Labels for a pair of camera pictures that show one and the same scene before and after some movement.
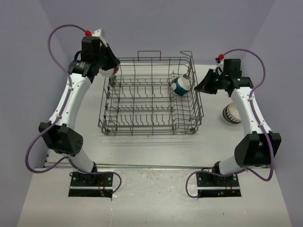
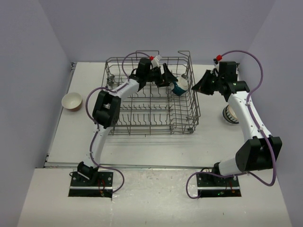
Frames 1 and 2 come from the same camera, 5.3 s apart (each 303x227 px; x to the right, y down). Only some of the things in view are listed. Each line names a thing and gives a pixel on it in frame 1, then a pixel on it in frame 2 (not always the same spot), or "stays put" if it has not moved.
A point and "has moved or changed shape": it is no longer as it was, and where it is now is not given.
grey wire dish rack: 139,101 stays put
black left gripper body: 106,58 → 154,76
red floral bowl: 109,73 has moved or changed shape
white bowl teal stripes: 231,114 stays put
